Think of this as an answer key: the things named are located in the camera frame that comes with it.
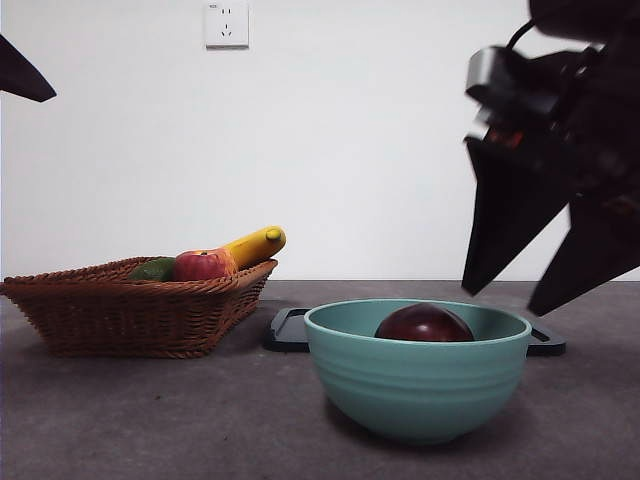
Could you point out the dark rectangular tray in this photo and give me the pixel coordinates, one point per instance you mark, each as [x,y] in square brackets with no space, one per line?
[282,340]

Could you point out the yellow banana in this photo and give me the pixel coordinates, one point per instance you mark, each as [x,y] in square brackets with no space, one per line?
[250,247]

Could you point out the white wall socket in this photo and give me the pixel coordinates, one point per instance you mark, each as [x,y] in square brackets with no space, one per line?
[225,30]

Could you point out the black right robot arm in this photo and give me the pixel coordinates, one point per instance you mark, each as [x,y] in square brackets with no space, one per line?
[590,20]

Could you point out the teal ribbed bowl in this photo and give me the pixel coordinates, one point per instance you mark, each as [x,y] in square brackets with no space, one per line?
[415,390]

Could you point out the brown wicker basket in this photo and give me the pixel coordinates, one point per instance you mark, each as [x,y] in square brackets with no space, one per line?
[125,320]

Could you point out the dark purple plum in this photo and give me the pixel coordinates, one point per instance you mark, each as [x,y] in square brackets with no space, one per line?
[425,325]

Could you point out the green fruit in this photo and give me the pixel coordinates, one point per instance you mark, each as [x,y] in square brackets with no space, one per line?
[155,270]

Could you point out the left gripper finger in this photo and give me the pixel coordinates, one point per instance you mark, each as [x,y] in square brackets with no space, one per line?
[20,75]

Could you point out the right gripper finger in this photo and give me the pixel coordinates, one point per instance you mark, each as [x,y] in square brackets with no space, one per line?
[500,225]
[600,250]

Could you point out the red apple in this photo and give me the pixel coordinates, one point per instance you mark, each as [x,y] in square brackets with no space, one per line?
[200,267]

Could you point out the pale grey right wrist camera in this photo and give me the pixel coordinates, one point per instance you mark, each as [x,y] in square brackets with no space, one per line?
[482,70]

